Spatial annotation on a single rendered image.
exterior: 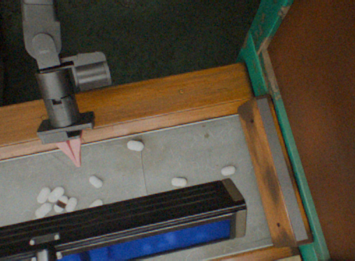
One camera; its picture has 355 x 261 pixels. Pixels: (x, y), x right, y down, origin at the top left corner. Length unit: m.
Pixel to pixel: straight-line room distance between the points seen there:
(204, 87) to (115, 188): 0.30
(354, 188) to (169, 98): 0.44
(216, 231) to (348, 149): 0.23
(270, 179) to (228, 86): 0.25
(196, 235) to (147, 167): 0.37
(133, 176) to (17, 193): 0.25
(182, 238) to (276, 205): 0.31
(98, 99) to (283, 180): 0.44
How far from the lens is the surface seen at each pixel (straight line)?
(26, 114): 0.89
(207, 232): 0.48
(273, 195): 0.75
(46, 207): 0.84
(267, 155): 0.74
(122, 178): 0.83
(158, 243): 0.48
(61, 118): 0.71
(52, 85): 0.69
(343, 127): 0.58
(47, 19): 0.66
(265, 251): 0.82
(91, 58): 0.69
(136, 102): 0.84
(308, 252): 0.80
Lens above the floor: 1.56
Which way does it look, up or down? 75 degrees down
